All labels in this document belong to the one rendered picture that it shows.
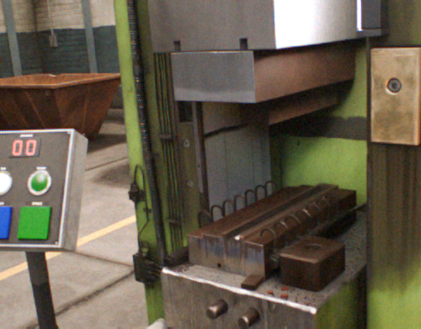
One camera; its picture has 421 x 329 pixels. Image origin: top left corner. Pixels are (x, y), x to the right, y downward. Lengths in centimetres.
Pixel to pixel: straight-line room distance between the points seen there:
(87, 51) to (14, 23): 135
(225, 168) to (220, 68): 40
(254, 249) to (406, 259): 30
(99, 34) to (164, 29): 863
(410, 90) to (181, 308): 64
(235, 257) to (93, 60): 888
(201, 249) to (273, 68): 41
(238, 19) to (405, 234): 51
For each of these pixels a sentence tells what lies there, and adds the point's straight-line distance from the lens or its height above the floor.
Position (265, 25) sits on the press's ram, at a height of 141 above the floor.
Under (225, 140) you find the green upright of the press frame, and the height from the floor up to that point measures 114.
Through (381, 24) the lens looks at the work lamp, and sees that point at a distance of 110.
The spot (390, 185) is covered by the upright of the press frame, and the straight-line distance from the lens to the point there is 116.
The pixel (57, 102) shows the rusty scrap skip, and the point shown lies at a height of 63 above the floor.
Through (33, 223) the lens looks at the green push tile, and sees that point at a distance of 141.
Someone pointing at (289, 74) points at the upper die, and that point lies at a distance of 120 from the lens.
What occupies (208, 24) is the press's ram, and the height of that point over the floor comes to 141.
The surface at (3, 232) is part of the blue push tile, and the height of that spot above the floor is 99.
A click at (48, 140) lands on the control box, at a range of 146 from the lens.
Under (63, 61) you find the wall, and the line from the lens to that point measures 1056.
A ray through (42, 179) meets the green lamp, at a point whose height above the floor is 110.
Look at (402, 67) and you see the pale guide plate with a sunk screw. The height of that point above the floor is 132.
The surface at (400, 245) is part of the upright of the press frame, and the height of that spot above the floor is 98.
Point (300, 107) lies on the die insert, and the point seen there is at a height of 123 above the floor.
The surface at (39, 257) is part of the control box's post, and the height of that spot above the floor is 87.
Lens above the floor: 142
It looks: 17 degrees down
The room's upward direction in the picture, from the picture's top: 4 degrees counter-clockwise
